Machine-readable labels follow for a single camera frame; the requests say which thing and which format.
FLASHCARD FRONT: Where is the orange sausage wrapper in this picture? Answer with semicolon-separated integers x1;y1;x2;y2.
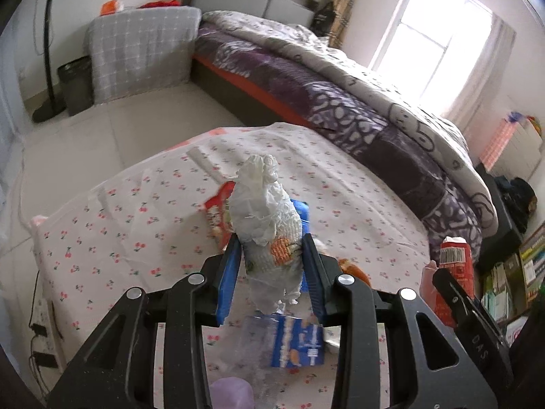
338;259;371;286

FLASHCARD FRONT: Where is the white power strip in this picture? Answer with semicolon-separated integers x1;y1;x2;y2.
30;298;66;372

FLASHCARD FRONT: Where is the wooden bookshelf with books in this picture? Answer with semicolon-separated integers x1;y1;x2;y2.
481;224;544;326

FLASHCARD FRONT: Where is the black waste basket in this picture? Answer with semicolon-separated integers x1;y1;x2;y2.
57;56;94;116

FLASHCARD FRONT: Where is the plaid ironing board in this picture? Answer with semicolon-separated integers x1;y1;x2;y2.
329;0;355;49

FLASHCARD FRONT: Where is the black standing fan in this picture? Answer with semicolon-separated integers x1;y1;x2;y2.
31;0;66;124

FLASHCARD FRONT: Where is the blue toothpaste box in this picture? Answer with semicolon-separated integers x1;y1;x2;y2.
291;198;311;293

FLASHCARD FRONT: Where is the white radiator with pink cloth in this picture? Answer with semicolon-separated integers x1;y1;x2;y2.
479;112;543;181

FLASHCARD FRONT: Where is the white plastic bag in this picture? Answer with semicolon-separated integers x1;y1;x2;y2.
228;154;303;314

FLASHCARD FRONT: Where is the purple gloved hand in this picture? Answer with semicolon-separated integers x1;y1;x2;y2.
209;377;255;409

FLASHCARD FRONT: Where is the cherry print table cloth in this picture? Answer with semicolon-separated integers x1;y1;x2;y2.
29;122;433;409

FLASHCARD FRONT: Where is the black cabinet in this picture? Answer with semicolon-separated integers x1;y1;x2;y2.
475;164;525;275

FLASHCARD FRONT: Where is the black bag on cabinet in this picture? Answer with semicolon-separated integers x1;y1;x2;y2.
494;176;538;233

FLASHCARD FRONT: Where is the red snack carton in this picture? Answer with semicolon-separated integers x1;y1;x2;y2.
419;237;475;328

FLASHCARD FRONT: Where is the grey checked covered nightstand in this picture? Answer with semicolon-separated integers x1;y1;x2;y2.
86;5;201;104

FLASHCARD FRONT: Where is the purple patterned duvet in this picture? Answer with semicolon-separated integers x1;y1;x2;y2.
191;10;499;256

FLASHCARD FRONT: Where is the red snack wrapper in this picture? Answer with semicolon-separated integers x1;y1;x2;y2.
204;181;236;251

